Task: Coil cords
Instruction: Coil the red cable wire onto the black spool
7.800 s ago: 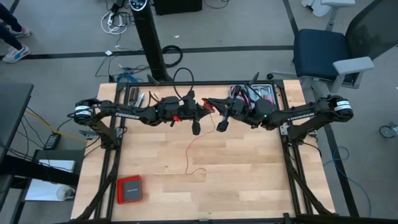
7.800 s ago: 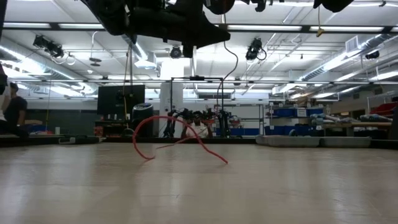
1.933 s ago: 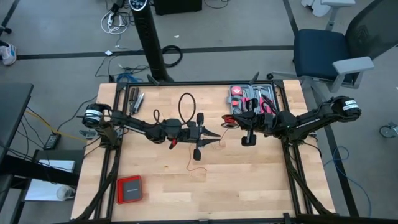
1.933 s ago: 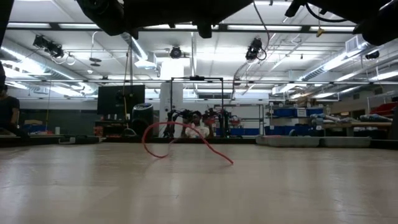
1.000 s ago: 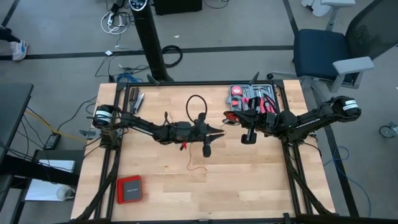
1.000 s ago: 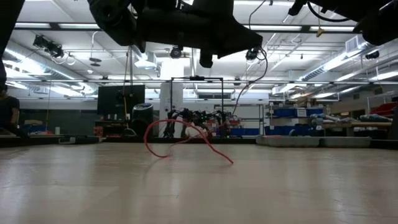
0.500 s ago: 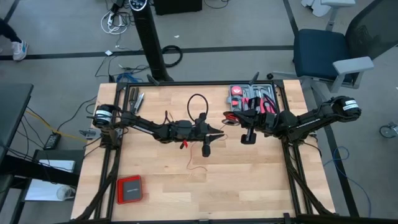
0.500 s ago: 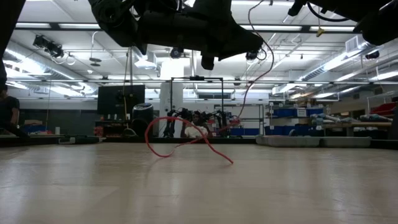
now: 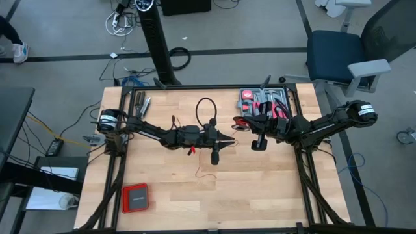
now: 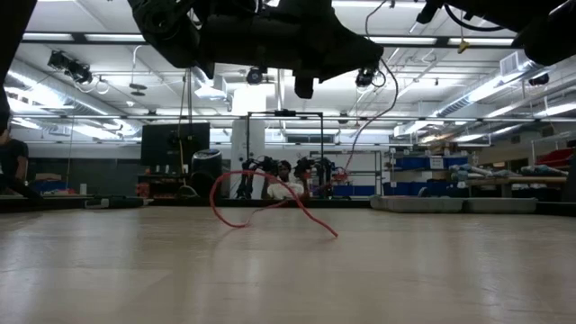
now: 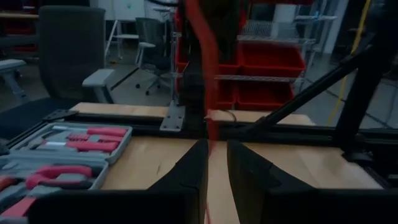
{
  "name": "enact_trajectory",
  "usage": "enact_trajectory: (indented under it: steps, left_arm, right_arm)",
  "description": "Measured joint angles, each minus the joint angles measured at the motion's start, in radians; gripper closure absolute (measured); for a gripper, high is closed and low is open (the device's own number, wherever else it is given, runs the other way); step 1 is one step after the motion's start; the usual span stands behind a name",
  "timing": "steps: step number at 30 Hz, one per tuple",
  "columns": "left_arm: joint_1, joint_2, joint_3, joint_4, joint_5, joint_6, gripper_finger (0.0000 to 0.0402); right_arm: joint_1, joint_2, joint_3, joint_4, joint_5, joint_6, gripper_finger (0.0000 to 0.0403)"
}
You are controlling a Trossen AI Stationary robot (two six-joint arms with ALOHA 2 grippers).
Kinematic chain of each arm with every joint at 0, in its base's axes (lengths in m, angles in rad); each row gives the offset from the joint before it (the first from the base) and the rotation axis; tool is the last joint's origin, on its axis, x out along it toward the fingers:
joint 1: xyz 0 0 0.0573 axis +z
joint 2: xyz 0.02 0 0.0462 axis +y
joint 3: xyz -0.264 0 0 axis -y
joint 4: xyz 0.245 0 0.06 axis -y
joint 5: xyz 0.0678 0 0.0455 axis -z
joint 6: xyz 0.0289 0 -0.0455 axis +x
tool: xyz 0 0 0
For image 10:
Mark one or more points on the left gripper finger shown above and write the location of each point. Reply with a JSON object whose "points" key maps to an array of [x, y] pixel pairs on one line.
{"points": [[346, 51]]}

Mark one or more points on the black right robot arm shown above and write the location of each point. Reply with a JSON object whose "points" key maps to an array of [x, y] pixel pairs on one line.
{"points": [[549, 27]]}

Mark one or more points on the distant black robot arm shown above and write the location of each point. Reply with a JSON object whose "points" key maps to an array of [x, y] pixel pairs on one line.
{"points": [[247, 180], [321, 173]]}

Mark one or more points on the yellow hanging hook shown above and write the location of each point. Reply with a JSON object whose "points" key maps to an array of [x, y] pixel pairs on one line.
{"points": [[463, 45]]}

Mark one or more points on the blue storage bin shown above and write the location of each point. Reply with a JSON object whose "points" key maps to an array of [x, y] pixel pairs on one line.
{"points": [[423, 163], [441, 186]]}

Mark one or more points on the black monitor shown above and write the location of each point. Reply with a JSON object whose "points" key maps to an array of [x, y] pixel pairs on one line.
{"points": [[173, 144]]}

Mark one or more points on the black ceiling light bar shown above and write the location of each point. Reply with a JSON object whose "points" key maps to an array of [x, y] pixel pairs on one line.
{"points": [[112, 38]]}

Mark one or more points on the person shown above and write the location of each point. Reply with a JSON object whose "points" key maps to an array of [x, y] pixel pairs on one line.
{"points": [[283, 191], [13, 162]]}

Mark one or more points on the grey tool kit case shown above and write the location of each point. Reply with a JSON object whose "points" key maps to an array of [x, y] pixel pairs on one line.
{"points": [[418, 204]]}

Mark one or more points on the wooden workbench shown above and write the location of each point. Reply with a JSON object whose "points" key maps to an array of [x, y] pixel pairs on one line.
{"points": [[504, 180]]}

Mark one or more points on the red storage bin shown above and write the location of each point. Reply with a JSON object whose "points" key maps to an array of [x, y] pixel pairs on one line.
{"points": [[558, 157]]}

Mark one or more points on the black ceiling camera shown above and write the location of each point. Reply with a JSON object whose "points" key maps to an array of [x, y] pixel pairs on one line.
{"points": [[254, 76], [363, 78], [539, 79], [72, 67]]}

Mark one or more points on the thin black station frame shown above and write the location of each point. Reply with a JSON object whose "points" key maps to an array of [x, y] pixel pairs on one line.
{"points": [[284, 113]]}

